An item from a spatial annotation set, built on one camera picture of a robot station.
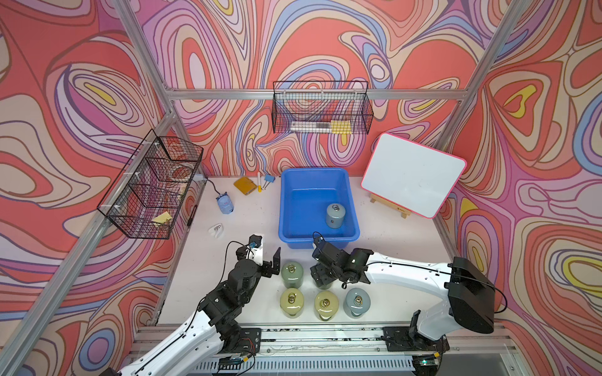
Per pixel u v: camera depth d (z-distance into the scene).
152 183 0.80
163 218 0.72
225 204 1.02
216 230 0.99
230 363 0.72
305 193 1.12
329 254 0.62
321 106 0.96
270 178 1.20
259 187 1.15
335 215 0.96
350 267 0.58
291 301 0.73
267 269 0.68
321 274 0.72
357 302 0.72
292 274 0.80
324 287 0.84
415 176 0.89
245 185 1.16
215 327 0.53
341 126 0.82
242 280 0.55
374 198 1.07
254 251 0.64
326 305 0.72
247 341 0.72
